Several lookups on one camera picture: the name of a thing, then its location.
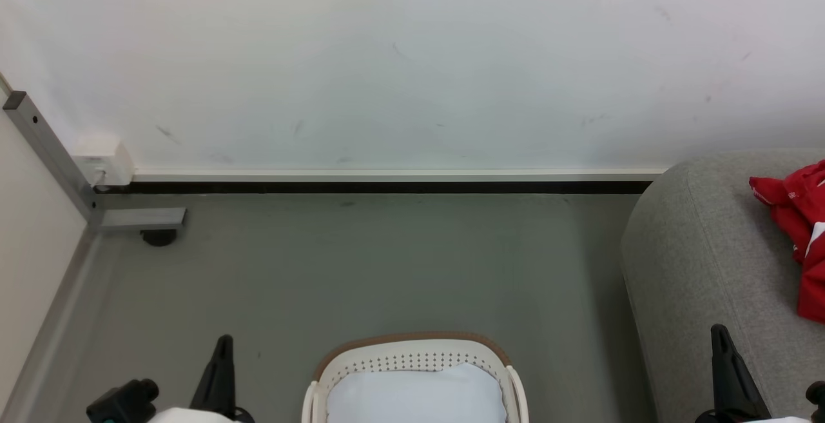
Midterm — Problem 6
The white perforated laundry basket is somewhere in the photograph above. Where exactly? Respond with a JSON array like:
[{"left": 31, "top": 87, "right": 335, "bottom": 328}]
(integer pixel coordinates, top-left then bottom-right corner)
[{"left": 300, "top": 331, "right": 531, "bottom": 423}]

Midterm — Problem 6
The grey fabric sofa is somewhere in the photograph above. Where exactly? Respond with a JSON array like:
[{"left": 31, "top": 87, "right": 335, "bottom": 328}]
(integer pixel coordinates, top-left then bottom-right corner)
[{"left": 619, "top": 148, "right": 825, "bottom": 423}]

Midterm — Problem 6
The black caster wheel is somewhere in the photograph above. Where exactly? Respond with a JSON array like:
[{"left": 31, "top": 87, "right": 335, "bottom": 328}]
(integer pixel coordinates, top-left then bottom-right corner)
[{"left": 140, "top": 229, "right": 179, "bottom": 248}]

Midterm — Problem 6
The white wall socket box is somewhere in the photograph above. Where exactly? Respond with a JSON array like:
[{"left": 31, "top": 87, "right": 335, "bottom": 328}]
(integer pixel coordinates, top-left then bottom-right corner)
[{"left": 72, "top": 132, "right": 135, "bottom": 187}]

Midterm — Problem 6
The grey metal frame foot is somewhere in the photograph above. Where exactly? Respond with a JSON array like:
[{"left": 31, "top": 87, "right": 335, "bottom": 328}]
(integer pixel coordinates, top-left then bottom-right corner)
[{"left": 97, "top": 207, "right": 188, "bottom": 231}]

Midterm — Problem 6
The black white baseboard strip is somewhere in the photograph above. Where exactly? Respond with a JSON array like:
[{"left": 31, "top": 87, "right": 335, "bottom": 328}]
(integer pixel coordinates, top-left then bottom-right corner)
[{"left": 93, "top": 166, "right": 672, "bottom": 195}]

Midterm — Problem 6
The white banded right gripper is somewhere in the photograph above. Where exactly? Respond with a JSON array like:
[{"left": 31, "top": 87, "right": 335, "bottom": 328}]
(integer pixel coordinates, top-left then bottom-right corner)
[{"left": 694, "top": 324, "right": 814, "bottom": 423}]

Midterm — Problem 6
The red basketball jersey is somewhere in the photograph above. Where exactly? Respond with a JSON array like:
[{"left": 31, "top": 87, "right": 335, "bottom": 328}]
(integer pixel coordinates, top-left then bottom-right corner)
[{"left": 748, "top": 159, "right": 825, "bottom": 324}]

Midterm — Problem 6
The grey metal frame post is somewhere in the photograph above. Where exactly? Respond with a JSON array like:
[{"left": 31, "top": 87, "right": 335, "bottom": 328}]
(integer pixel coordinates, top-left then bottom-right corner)
[{"left": 2, "top": 90, "right": 105, "bottom": 225}]

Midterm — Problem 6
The white cloth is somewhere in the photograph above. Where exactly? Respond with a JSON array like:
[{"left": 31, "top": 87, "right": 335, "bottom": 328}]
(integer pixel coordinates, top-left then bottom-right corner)
[{"left": 325, "top": 362, "right": 509, "bottom": 423}]

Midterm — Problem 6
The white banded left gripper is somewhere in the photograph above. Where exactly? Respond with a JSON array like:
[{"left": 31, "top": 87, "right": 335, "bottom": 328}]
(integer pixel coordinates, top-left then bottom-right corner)
[{"left": 147, "top": 334, "right": 240, "bottom": 423}]

